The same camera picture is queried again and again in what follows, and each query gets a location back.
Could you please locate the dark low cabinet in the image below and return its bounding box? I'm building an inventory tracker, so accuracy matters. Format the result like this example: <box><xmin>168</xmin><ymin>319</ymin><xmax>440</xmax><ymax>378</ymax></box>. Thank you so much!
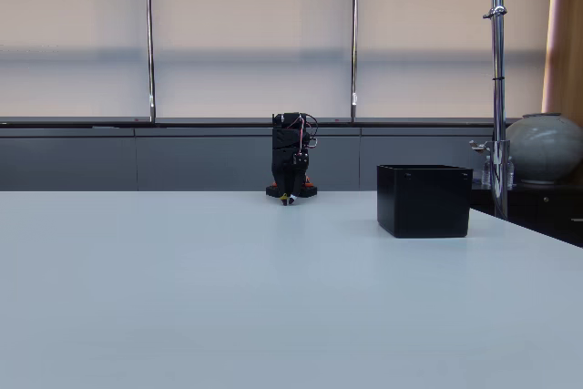
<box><xmin>468</xmin><ymin>180</ymin><xmax>583</xmax><ymax>249</ymax></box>

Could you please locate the red white servo cable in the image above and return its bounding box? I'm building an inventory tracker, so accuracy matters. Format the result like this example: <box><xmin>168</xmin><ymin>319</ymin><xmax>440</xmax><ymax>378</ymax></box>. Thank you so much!
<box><xmin>291</xmin><ymin>113</ymin><xmax>321</xmax><ymax>163</ymax></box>

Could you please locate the grey round ceramic vase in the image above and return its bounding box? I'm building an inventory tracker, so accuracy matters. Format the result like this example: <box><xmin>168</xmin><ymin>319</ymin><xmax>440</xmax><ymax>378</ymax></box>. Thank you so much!
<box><xmin>505</xmin><ymin>112</ymin><xmax>583</xmax><ymax>186</ymax></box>

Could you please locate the black open box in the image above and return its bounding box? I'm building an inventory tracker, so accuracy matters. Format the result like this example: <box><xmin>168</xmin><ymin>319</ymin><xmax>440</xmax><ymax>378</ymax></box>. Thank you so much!
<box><xmin>376</xmin><ymin>164</ymin><xmax>474</xmax><ymax>240</ymax></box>

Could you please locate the brown wooden wall panel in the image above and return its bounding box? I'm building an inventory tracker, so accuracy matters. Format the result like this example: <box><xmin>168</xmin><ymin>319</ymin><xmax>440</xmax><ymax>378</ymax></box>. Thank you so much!
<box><xmin>540</xmin><ymin>0</ymin><xmax>583</xmax><ymax>118</ymax></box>

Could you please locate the grey window ledge cabinet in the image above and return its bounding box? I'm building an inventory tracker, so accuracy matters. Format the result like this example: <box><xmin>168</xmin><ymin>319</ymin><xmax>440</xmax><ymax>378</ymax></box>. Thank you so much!
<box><xmin>0</xmin><ymin>116</ymin><xmax>505</xmax><ymax>193</ymax></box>

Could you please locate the beige roller blind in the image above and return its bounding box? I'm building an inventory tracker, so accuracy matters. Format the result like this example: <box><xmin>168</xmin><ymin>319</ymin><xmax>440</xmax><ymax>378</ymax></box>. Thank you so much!
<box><xmin>358</xmin><ymin>0</ymin><xmax>550</xmax><ymax>119</ymax></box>
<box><xmin>152</xmin><ymin>0</ymin><xmax>353</xmax><ymax>119</ymax></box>
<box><xmin>0</xmin><ymin>0</ymin><xmax>148</xmax><ymax>119</ymax></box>

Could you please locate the chrome stand pole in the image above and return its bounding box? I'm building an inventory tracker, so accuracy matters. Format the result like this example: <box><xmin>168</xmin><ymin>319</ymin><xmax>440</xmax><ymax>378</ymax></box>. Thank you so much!
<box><xmin>482</xmin><ymin>0</ymin><xmax>511</xmax><ymax>220</ymax></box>

